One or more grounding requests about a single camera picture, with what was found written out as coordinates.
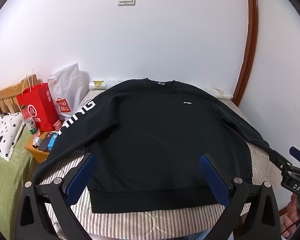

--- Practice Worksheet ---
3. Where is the white flower print pillow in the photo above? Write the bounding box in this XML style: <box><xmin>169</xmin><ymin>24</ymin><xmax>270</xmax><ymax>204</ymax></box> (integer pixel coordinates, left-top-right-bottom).
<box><xmin>0</xmin><ymin>112</ymin><xmax>27</xmax><ymax>162</ymax></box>

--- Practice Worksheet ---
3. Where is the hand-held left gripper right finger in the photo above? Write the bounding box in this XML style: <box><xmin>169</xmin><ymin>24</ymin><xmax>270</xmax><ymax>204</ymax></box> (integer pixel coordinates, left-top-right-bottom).
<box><xmin>199</xmin><ymin>152</ymin><xmax>282</xmax><ymax>240</ymax></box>

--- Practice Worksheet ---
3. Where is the black sweatshirt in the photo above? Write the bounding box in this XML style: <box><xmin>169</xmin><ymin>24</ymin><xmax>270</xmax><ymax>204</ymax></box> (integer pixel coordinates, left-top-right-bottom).
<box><xmin>32</xmin><ymin>78</ymin><xmax>293</xmax><ymax>214</ymax></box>

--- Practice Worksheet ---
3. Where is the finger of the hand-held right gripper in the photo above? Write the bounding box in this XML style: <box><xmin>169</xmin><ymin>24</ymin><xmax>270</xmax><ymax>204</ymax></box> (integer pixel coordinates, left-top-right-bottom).
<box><xmin>271</xmin><ymin>150</ymin><xmax>294</xmax><ymax>174</ymax></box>
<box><xmin>289</xmin><ymin>146</ymin><xmax>300</xmax><ymax>167</ymax></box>

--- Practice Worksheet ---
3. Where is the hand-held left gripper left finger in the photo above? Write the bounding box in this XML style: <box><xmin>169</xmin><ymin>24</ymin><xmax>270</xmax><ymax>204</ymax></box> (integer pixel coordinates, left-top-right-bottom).
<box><xmin>16</xmin><ymin>152</ymin><xmax>97</xmax><ymax>240</ymax></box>

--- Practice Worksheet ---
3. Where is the person's right hand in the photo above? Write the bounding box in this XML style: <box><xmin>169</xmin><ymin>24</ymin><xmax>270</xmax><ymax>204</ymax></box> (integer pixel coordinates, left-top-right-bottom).
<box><xmin>283</xmin><ymin>194</ymin><xmax>300</xmax><ymax>238</ymax></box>

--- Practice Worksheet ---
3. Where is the green label water bottle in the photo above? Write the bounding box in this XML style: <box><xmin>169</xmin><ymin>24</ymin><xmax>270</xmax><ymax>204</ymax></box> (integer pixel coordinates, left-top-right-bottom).
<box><xmin>20</xmin><ymin>104</ymin><xmax>39</xmax><ymax>137</ymax></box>

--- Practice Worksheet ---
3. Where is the wooden nightstand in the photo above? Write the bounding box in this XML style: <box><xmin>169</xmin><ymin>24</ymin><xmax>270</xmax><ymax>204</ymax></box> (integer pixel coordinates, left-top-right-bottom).
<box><xmin>24</xmin><ymin>130</ymin><xmax>55</xmax><ymax>164</ymax></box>

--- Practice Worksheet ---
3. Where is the green blanket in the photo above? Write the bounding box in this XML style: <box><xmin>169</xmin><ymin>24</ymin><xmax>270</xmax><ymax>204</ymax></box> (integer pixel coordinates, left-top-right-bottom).
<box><xmin>0</xmin><ymin>127</ymin><xmax>38</xmax><ymax>230</ymax></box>

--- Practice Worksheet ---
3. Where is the red paper shopping bag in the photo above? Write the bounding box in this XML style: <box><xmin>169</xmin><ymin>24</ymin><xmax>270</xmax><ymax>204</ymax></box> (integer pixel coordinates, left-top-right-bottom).
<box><xmin>16</xmin><ymin>67</ymin><xmax>59</xmax><ymax>132</ymax></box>

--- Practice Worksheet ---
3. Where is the dark smartphone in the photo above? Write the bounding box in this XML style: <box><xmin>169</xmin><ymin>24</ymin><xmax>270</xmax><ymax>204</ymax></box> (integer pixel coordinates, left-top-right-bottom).
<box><xmin>38</xmin><ymin>132</ymin><xmax>55</xmax><ymax>152</ymax></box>

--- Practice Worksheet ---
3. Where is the brown wooden door frame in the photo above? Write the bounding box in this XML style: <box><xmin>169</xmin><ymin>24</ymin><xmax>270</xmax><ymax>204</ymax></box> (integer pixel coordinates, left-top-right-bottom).
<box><xmin>231</xmin><ymin>0</ymin><xmax>259</xmax><ymax>108</ymax></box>

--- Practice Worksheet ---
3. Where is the striped grey mattress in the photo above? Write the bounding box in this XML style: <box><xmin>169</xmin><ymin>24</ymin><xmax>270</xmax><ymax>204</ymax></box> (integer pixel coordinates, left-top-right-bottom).
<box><xmin>40</xmin><ymin>89</ymin><xmax>285</xmax><ymax>239</ymax></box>

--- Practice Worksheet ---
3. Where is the white plastic shopping bag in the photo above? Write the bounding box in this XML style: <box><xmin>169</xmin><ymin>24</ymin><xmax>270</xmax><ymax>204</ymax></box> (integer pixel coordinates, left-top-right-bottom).
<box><xmin>47</xmin><ymin>63</ymin><xmax>82</xmax><ymax>121</ymax></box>

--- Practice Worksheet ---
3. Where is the small blue box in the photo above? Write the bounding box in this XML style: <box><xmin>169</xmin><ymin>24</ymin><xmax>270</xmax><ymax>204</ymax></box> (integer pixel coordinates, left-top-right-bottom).
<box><xmin>47</xmin><ymin>133</ymin><xmax>59</xmax><ymax>150</ymax></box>

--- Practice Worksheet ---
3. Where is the wooden headboard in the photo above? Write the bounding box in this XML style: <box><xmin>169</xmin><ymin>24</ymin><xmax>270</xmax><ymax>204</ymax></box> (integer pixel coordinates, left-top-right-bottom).
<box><xmin>0</xmin><ymin>73</ymin><xmax>44</xmax><ymax>114</ymax></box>

